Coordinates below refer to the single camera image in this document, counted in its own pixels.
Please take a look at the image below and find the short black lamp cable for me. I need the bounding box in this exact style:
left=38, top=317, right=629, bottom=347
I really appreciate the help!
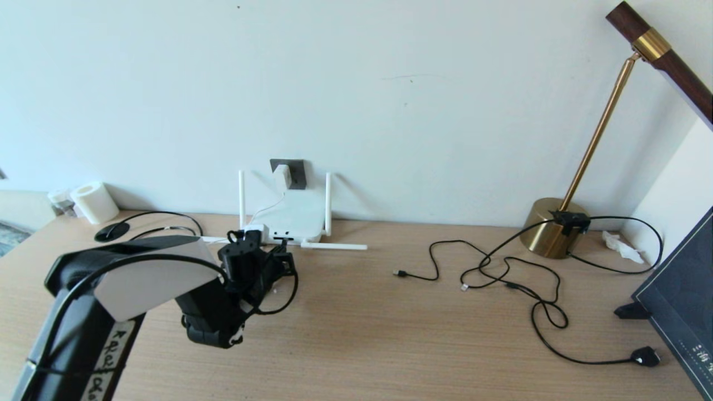
left=567, top=216, right=665, bottom=275

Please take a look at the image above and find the black box on lamp base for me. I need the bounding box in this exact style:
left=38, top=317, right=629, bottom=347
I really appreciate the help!
left=549, top=209, right=591, bottom=237

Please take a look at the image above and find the grey wall socket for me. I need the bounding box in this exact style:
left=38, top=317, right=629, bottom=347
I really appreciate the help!
left=270, top=159, right=307, bottom=190

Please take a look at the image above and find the white toilet paper roll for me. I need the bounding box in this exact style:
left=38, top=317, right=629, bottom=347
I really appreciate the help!
left=71, top=181, right=120, bottom=224

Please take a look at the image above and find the white router with antennas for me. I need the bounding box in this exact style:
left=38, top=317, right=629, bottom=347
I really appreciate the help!
left=201, top=170, right=368, bottom=251

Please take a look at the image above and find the black USB cable white tip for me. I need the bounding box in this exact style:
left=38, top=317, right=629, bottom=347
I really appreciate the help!
left=393, top=239, right=510, bottom=292

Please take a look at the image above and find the black ethernet cable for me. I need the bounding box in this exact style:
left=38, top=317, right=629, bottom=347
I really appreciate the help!
left=106, top=211, right=290, bottom=246

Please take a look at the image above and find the crumpled white tissue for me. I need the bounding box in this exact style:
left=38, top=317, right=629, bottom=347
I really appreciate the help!
left=601, top=229, right=645, bottom=265

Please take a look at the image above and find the black lamp cord with plug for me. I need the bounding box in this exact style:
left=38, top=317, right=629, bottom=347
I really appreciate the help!
left=460, top=218, right=662, bottom=367

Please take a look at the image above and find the brass desk lamp wooden head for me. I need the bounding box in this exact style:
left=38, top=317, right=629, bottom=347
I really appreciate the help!
left=519, top=1, right=713, bottom=260

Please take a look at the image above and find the small clear jar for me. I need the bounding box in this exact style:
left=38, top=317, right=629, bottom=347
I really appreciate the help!
left=48, top=189, right=76, bottom=218

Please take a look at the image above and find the white power adapter with cord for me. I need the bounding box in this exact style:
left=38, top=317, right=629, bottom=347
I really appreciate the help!
left=244, top=164, right=292, bottom=226

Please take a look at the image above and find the dark framed board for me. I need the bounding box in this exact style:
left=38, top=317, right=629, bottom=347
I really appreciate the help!
left=632, top=207, right=713, bottom=401

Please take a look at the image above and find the black desk cable grommet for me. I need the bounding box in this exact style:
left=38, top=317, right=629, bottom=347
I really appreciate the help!
left=94, top=222, right=130, bottom=243

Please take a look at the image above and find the black board stand foot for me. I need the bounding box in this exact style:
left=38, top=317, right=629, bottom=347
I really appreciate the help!
left=613, top=301, right=652, bottom=320

